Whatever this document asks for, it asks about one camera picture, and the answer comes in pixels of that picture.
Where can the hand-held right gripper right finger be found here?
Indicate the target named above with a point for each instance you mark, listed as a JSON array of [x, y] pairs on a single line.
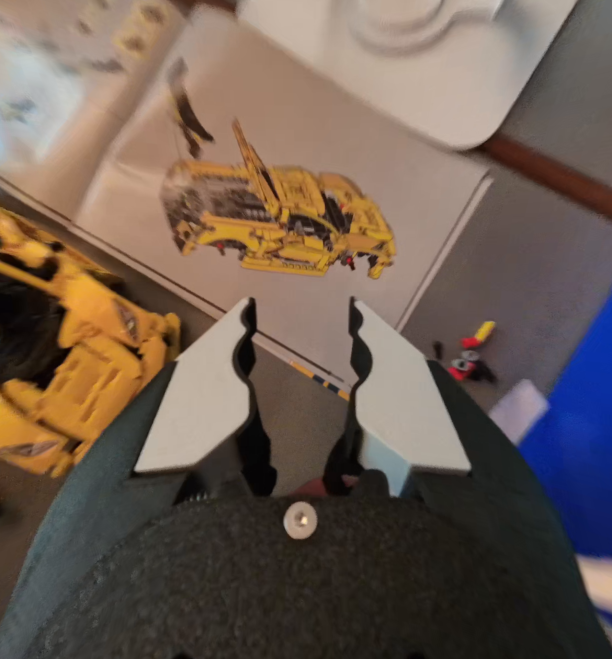
[[409, 412]]

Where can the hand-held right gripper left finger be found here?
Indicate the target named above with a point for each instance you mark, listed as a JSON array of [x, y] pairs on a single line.
[[198, 406]]

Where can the grey desk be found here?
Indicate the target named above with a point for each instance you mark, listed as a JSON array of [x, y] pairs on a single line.
[[543, 231]]

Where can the cluster of red black bricks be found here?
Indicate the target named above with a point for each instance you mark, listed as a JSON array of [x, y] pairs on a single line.
[[460, 370]]

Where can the yellow toy brick car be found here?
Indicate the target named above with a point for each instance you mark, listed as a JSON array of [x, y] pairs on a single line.
[[89, 360]]

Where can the blue plastic bin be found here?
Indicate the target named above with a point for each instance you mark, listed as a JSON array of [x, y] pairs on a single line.
[[584, 437]]

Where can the building instruction booklet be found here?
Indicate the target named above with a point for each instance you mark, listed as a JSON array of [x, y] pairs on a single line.
[[337, 128]]

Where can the instruction card on stand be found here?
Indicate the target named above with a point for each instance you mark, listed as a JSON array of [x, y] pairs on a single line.
[[440, 92]]

